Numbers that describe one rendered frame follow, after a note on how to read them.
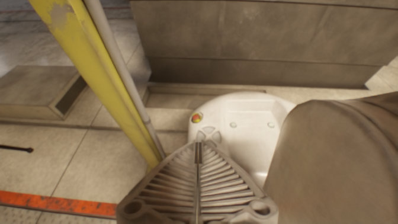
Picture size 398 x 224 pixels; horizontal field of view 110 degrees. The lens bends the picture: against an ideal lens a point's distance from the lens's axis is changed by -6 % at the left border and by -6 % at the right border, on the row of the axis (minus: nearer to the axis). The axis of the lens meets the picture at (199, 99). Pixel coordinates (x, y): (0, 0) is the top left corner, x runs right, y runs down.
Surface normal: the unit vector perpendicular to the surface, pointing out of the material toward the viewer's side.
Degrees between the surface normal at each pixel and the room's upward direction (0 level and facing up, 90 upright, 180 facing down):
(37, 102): 0
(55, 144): 0
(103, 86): 90
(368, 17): 90
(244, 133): 0
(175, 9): 90
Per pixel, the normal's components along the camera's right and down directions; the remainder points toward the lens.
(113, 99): -0.05, 0.75
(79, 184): 0.00, -0.65
